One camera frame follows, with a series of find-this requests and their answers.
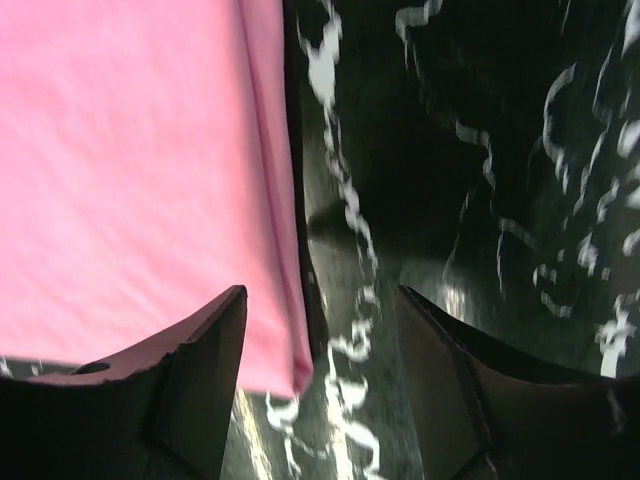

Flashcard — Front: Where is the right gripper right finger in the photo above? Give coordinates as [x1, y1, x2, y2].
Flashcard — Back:
[396, 286, 639, 479]

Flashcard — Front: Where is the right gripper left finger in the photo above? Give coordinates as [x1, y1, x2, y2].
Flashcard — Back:
[1, 286, 247, 479]

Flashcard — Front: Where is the pink t shirt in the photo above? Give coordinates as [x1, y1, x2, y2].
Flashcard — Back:
[1, 1, 313, 397]

